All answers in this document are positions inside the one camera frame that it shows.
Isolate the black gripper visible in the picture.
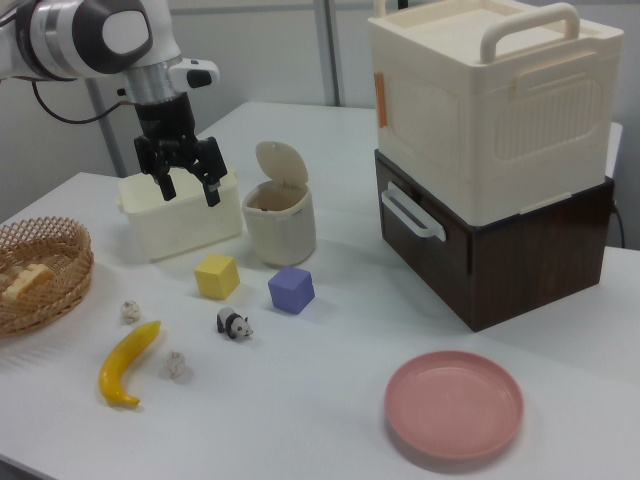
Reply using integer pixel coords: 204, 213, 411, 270
132, 93, 227, 208

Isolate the beige dustbin flip lid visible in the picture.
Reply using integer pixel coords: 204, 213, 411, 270
254, 140, 309, 189

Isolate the beige mini dustbin body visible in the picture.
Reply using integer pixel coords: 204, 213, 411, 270
241, 180, 318, 267

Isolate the cream plastic open tub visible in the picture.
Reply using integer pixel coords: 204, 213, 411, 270
116, 164, 244, 263

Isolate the yellow cube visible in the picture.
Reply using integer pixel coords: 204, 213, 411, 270
193, 253, 241, 301

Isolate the crumpled paper ball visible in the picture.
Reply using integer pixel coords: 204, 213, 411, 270
158, 350, 194, 384
119, 299, 143, 326

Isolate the panda figurine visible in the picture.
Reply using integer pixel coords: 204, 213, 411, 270
215, 306, 255, 343

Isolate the purple cube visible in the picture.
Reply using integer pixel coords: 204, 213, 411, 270
267, 266, 316, 317

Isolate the woven wicker basket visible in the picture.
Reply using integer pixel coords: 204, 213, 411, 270
0, 215, 95, 338

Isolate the yellow toy banana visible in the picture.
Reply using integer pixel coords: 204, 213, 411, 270
98, 319, 163, 408

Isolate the yellow toy block piece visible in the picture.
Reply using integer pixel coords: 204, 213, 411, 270
0, 262, 56, 302

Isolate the orange tape strip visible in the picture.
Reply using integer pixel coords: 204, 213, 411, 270
374, 72, 389, 129

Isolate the pink plate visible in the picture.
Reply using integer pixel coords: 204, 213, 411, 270
383, 350, 526, 461

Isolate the dark wood drawer box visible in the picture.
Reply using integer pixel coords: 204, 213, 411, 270
374, 148, 616, 333

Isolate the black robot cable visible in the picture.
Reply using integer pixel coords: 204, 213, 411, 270
30, 78, 137, 124

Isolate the grey vertical frame pole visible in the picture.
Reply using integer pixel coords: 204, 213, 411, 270
313, 0, 347, 107

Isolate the white drawer handle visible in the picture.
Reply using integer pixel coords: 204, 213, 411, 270
380, 180, 448, 243

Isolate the cream storage box with handle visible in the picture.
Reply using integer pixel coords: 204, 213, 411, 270
367, 0, 626, 229

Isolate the black cable behind drawer box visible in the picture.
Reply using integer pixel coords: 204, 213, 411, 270
610, 198, 627, 249

